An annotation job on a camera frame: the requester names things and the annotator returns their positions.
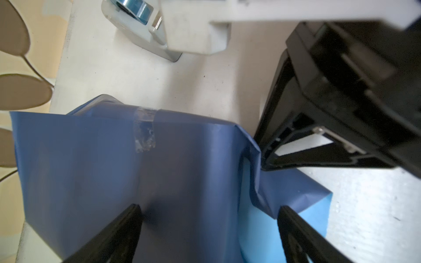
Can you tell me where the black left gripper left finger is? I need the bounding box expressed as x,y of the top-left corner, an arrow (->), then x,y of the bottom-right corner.
64,204 -> 143,263

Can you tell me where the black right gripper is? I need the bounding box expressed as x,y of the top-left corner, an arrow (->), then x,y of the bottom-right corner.
254,21 -> 421,176

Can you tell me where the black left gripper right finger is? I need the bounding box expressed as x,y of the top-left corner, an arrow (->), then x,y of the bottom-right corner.
277,206 -> 351,263

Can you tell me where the blue wrapping paper sheet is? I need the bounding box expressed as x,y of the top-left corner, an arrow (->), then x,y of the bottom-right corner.
11,95 -> 332,263

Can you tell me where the clear tape strip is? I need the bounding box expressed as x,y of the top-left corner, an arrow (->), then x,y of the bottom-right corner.
133,107 -> 157,153

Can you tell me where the grey tape dispenser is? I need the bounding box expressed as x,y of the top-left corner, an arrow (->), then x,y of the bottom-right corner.
101,0 -> 182,62

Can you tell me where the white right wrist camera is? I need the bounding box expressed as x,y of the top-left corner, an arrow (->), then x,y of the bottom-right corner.
159,1 -> 421,55

